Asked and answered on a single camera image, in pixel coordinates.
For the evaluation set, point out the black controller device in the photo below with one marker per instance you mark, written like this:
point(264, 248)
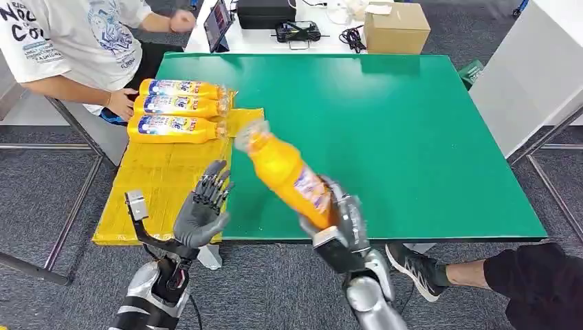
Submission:
point(300, 32)

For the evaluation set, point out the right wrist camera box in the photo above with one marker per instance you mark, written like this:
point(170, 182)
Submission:
point(335, 255)

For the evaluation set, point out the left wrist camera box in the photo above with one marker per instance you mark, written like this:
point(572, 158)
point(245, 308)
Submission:
point(135, 205)

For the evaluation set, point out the white table foot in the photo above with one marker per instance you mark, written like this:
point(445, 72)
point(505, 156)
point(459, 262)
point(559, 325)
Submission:
point(419, 247)
point(210, 257)

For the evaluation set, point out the green table mat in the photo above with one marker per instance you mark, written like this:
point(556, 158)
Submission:
point(410, 136)

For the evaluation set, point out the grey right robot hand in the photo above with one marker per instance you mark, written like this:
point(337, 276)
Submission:
point(353, 218)

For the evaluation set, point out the white plastic bag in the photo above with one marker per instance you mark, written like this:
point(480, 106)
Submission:
point(339, 12)

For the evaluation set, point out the person's left hand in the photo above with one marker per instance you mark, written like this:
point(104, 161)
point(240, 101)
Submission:
point(183, 21)

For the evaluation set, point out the yellow sheet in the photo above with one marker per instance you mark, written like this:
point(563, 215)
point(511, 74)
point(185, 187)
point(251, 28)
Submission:
point(155, 182)

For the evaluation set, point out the small green box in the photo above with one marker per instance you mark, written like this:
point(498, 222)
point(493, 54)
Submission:
point(471, 74)

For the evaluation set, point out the brown cardboard box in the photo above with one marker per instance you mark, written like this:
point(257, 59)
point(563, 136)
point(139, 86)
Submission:
point(397, 34)

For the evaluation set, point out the person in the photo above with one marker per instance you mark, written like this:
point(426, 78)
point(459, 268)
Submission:
point(537, 282)
point(77, 41)

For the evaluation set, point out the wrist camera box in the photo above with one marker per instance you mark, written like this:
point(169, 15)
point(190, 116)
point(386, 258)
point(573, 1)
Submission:
point(135, 205)
point(335, 255)

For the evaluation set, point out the orange drink bottle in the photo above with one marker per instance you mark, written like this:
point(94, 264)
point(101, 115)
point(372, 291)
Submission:
point(173, 130)
point(282, 173)
point(177, 107)
point(182, 89)

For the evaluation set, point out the grey steel table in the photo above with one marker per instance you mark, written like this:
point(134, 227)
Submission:
point(91, 132)

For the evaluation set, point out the blue metal part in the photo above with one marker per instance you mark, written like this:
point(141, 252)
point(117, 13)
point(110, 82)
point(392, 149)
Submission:
point(521, 7)

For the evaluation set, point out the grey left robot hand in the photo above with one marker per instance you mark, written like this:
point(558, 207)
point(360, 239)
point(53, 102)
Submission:
point(198, 223)

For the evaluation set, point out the person's right hand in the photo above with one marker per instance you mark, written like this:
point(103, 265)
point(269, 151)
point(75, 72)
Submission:
point(122, 104)

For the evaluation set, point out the tablet with stand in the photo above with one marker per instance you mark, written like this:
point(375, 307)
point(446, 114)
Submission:
point(217, 23)

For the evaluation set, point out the crumpled yellow plastic wrap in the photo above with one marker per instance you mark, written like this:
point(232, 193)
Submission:
point(231, 98)

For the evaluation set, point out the black case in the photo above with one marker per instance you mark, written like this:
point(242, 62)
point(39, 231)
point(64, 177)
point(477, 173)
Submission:
point(266, 16)

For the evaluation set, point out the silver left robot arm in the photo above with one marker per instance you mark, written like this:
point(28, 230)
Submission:
point(141, 296)

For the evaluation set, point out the white side table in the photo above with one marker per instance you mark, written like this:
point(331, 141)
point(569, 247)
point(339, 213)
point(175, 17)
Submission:
point(524, 77)

